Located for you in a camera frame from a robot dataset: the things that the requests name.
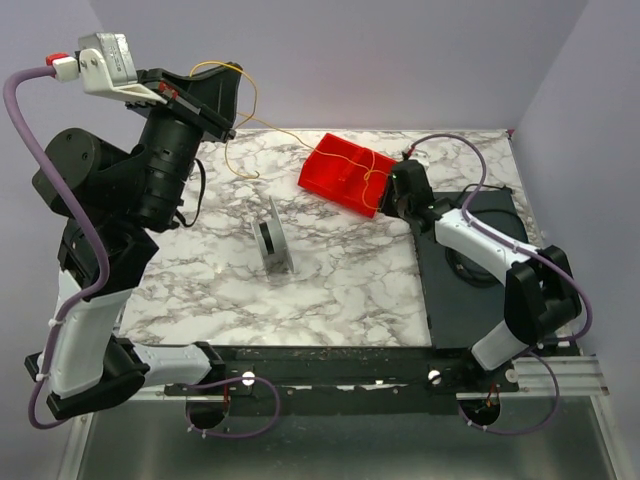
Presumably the thin yellow wire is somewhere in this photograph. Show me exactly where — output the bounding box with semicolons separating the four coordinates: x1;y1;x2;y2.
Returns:
189;60;396;211

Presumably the white plastic cable spool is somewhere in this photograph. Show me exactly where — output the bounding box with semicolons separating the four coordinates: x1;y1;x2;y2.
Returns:
251;197;295;275

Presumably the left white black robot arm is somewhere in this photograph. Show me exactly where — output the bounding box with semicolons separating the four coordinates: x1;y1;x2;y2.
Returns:
3;64;242;422

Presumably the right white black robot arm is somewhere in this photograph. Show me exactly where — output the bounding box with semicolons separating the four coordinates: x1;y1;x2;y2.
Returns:
380;160;582;372

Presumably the red plastic bin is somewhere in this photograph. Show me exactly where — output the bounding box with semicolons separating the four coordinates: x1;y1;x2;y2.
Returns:
298;133;396;218

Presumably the black flat box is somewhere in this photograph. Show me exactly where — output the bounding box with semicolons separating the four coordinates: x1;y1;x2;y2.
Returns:
413;187;529;350

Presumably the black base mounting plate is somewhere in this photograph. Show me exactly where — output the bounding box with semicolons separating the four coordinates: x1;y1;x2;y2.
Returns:
164;342;521;416

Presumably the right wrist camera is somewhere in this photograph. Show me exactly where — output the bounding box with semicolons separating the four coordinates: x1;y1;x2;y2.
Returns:
401;146;431;168

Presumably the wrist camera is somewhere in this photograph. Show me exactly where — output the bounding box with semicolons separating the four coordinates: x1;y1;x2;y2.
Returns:
45;32;166;106
401;146;431;168

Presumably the black coiled cable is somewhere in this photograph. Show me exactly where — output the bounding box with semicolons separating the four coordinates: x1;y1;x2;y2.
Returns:
447;183;524;291

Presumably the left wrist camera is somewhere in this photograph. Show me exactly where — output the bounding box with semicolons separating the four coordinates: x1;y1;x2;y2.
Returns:
45;32;166;106

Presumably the aluminium extrusion rail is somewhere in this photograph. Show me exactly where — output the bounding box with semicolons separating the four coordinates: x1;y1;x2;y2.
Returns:
82;354;609;401

